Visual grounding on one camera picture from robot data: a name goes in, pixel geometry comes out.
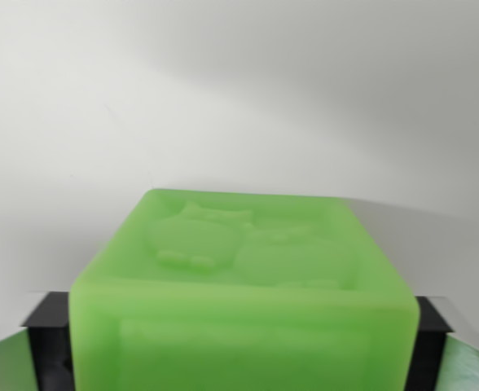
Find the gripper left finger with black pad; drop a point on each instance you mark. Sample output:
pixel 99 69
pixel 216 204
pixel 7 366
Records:
pixel 40 346

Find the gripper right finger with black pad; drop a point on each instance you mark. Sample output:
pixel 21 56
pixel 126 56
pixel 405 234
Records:
pixel 447 350

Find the green embossed cube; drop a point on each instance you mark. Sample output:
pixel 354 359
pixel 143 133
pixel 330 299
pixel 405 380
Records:
pixel 239 309

